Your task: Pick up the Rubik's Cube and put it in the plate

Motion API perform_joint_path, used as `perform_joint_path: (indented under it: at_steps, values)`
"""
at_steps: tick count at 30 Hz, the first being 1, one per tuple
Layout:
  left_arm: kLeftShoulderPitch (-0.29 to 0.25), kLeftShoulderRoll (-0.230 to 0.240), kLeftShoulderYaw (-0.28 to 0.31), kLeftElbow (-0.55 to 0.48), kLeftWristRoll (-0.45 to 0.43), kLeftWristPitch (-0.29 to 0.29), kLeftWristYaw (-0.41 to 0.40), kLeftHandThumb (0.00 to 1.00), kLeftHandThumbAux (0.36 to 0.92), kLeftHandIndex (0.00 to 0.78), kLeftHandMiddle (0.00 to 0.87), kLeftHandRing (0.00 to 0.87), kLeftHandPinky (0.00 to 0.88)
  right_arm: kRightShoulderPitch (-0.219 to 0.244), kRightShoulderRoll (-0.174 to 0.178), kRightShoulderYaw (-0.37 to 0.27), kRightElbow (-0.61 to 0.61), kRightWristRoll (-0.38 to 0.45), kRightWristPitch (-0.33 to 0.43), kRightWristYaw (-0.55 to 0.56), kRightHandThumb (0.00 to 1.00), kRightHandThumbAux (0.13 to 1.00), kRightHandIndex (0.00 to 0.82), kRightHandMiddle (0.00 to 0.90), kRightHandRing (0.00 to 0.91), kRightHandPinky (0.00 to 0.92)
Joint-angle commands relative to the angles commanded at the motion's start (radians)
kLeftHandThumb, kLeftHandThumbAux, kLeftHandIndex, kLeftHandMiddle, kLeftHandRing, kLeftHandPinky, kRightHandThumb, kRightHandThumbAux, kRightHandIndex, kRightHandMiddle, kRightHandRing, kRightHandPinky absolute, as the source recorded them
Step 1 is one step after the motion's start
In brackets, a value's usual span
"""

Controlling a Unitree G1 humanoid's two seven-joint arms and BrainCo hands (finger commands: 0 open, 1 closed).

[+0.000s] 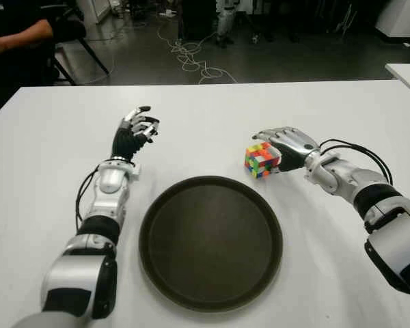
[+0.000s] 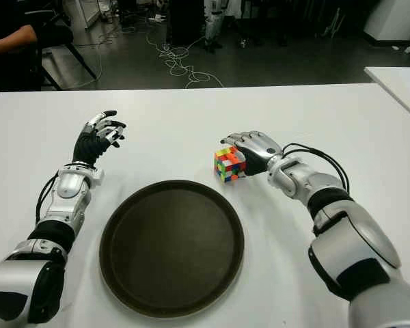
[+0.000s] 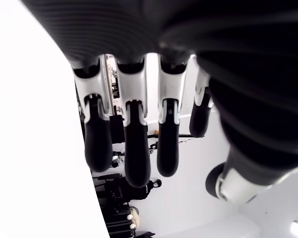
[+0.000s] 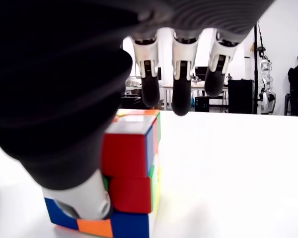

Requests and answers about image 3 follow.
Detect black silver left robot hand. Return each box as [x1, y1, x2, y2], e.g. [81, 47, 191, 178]
[19, 0, 298, 204]

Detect silver metal truss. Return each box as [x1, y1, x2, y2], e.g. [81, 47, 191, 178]
[101, 54, 120, 116]

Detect black backpack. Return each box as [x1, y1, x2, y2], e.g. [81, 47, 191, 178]
[128, 178, 162, 200]

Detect beige round object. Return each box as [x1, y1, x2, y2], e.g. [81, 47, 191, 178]
[126, 205, 140, 229]

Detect black stacked equipment cases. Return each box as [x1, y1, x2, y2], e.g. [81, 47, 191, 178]
[92, 173, 131, 238]

